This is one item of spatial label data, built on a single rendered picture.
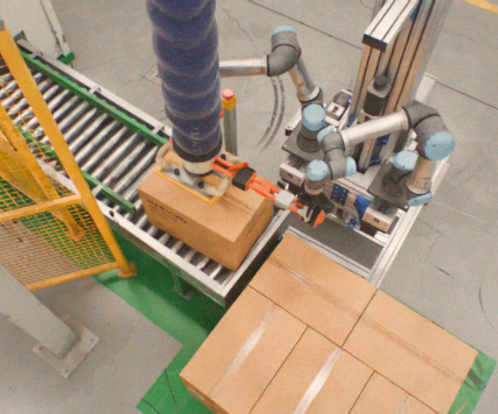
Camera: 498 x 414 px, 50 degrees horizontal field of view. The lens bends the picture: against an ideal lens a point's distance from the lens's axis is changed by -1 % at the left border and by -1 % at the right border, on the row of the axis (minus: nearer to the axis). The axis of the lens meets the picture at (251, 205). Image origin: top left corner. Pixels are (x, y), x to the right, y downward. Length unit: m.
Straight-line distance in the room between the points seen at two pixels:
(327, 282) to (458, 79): 2.42
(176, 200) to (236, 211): 0.31
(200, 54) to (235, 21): 3.07
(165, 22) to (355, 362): 1.91
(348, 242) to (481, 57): 2.27
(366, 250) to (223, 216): 1.16
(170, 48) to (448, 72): 3.29
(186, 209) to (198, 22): 1.18
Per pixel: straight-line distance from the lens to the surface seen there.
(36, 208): 2.84
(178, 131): 2.28
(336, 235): 3.50
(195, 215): 2.70
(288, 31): 2.47
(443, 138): 2.16
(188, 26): 1.81
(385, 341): 2.96
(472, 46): 5.12
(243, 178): 2.41
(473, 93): 4.76
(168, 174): 2.60
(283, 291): 2.96
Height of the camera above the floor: 3.32
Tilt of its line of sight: 61 degrees down
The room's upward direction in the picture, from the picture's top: straight up
